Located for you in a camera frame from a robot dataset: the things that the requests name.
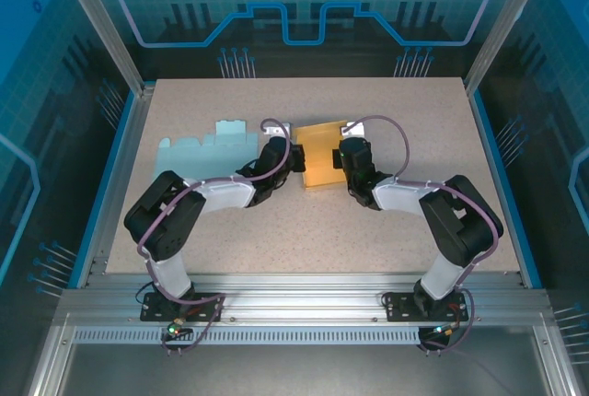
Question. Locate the small circuit board with LED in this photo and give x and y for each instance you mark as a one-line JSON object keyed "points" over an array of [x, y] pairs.
{"points": [[174, 329], [444, 330]]}

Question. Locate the aluminium frame post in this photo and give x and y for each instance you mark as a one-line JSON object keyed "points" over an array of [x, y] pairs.
{"points": [[105, 23], [506, 23]]}

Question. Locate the blue table edge strip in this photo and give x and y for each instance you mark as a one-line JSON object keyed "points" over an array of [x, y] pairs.
{"points": [[490, 138], [120, 138]]}

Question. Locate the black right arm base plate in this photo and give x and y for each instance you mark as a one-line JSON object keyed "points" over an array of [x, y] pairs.
{"points": [[398, 310]]}

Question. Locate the yellow paper box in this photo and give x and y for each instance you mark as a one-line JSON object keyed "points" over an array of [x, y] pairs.
{"points": [[322, 156]]}

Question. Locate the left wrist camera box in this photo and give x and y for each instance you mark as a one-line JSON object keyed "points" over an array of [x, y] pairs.
{"points": [[280, 129]]}

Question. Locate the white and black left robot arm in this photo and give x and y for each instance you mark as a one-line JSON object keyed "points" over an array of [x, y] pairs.
{"points": [[161, 225]]}

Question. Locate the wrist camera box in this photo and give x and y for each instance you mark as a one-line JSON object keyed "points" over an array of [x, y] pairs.
{"points": [[355, 129], [280, 129]]}

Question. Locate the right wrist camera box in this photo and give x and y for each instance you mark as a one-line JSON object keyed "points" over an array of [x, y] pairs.
{"points": [[355, 129]]}

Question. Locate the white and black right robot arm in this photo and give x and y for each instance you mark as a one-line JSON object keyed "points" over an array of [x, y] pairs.
{"points": [[460, 225]]}

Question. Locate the aluminium lower frame bar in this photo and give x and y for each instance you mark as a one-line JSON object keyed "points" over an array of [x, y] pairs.
{"points": [[554, 364], [50, 364]]}

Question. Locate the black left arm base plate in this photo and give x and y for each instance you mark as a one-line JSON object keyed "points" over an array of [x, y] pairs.
{"points": [[154, 313]]}

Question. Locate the light blue paper box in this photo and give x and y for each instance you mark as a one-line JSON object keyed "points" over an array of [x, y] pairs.
{"points": [[207, 156]]}

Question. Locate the wide aluminium frame rail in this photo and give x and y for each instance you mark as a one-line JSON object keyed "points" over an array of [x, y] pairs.
{"points": [[299, 297]]}

